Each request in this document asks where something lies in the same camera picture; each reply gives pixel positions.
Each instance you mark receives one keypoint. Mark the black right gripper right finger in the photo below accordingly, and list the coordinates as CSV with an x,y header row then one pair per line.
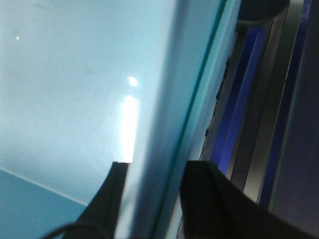
x,y
213,208

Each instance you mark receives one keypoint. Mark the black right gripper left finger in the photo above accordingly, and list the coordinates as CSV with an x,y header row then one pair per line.
x,y
99,219

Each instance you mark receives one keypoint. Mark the light blue plastic bin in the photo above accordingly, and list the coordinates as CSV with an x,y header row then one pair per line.
x,y
85,83

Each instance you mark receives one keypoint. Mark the dark blue neighbouring bin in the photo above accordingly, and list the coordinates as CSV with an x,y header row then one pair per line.
x,y
236,102

